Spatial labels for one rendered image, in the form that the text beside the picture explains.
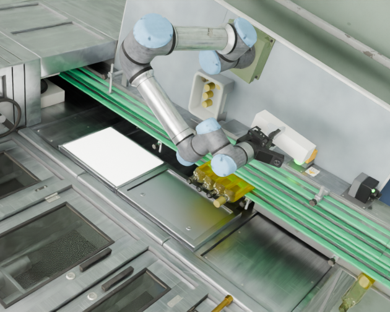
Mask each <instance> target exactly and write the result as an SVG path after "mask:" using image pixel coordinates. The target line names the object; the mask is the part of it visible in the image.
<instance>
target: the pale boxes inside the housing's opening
mask: <svg viewBox="0 0 390 312"><path fill-rule="evenodd" d="M58 74H60V72H59V73H56V74H52V75H49V76H44V77H41V79H43V80H44V81H45V82H46V83H47V84H48V89H47V90H46V92H44V93H42V94H41V108H44V107H48V106H51V105H54V104H57V103H61V102H64V90H63V89H61V88H60V87H58V86H57V85H55V84H54V83H52V82H51V81H49V80H48V79H46V77H51V76H55V75H58ZM44 78H45V79H44ZM44 88H45V85H44V84H43V83H42V82H41V90H43V89H44Z"/></svg>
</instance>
